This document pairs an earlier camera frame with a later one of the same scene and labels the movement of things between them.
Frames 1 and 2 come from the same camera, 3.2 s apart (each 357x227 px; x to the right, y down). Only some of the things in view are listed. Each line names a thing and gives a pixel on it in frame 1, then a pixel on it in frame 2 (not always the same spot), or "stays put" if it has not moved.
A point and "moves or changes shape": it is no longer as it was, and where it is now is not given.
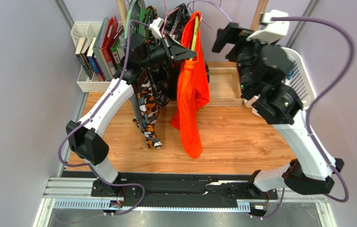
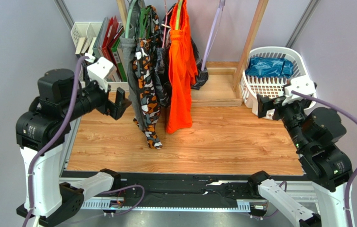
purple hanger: [218, 6] → [212, 34]
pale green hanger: [129, 17] stays put
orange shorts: [193, 91] moves or changes shape
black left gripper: [173, 51] → [109, 108]
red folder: [111, 29] stays put
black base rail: [181, 190] stays put
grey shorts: [133, 96] stays put
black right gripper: [229, 36] → [274, 105]
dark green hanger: [143, 29] stays put
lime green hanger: [195, 33] → [180, 3]
